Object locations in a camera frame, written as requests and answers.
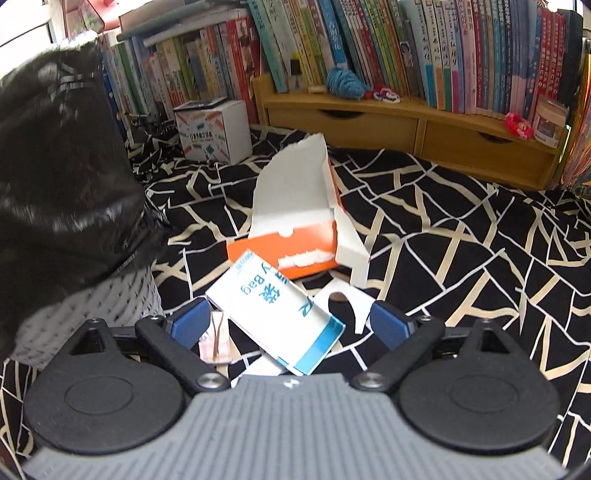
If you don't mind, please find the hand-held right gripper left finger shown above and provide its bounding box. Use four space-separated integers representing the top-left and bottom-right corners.
69 298 232 393

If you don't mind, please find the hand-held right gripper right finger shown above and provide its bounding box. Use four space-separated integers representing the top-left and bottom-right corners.
350 300 514 393

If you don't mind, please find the white blue paper bag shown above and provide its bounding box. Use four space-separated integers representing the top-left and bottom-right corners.
205 249 346 377

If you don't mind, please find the white woven trash bin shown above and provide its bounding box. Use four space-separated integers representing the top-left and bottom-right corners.
9 265 164 370

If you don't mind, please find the black trash bag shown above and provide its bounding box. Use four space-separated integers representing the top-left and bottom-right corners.
0 39 174 365

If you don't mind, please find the white cut paper piece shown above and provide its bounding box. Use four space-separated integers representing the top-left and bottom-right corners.
302 277 377 335

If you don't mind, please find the small pink wrapper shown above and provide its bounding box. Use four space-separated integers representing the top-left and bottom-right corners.
198 311 232 365

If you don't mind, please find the white paper scrap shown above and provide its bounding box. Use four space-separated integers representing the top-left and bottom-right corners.
231 353 289 388

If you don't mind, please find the black cream patterned tablecloth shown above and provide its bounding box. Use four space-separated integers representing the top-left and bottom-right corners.
0 122 591 472

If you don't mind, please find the torn orange white cardboard box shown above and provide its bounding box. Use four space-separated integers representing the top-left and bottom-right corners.
226 134 370 287

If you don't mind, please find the white cube box colourful print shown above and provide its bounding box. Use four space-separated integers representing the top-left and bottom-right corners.
173 97 254 165

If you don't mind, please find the wooden desk shelf with drawers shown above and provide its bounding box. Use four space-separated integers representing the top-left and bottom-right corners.
252 74 571 191

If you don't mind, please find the pink hair accessory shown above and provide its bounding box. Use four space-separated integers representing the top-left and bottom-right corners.
505 112 535 139

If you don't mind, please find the blue yarn ball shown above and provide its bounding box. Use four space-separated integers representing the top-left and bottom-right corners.
327 67 370 100

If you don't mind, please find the small white jar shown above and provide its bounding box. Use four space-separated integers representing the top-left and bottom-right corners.
533 95 568 148

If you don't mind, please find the row of books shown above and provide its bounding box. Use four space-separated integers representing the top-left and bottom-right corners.
99 0 585 134

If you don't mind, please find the pink box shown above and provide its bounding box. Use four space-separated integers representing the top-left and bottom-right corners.
65 0 121 35

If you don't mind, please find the red white hair tie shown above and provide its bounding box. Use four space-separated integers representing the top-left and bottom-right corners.
365 85 402 104

